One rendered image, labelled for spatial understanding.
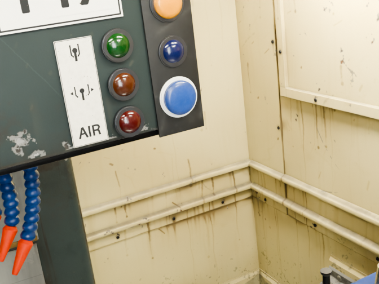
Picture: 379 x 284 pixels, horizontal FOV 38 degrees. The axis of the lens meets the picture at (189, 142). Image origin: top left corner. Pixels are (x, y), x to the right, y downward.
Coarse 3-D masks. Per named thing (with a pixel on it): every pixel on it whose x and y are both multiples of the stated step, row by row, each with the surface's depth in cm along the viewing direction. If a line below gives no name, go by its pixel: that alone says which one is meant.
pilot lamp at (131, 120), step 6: (126, 114) 45; (132, 114) 45; (138, 114) 46; (120, 120) 45; (126, 120) 45; (132, 120) 45; (138, 120) 46; (120, 126) 45; (126, 126) 45; (132, 126) 45; (138, 126) 46; (126, 132) 46; (132, 132) 46
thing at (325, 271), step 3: (321, 270) 72; (324, 270) 72; (327, 270) 72; (330, 270) 72; (321, 273) 72; (324, 273) 71; (327, 273) 71; (330, 273) 72; (324, 276) 72; (327, 276) 72; (324, 279) 72; (327, 279) 72; (321, 282) 73; (324, 282) 72; (327, 282) 72; (330, 282) 73
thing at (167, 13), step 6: (156, 0) 44; (162, 0) 44; (168, 0) 44; (174, 0) 44; (180, 0) 45; (156, 6) 44; (162, 6) 44; (168, 6) 44; (174, 6) 45; (180, 6) 45; (162, 12) 44; (168, 12) 45; (174, 12) 45; (168, 18) 45
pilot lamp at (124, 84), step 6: (114, 78) 44; (120, 78) 44; (126, 78) 44; (132, 78) 45; (114, 84) 44; (120, 84) 44; (126, 84) 44; (132, 84) 45; (114, 90) 44; (120, 90) 44; (126, 90) 44; (132, 90) 45
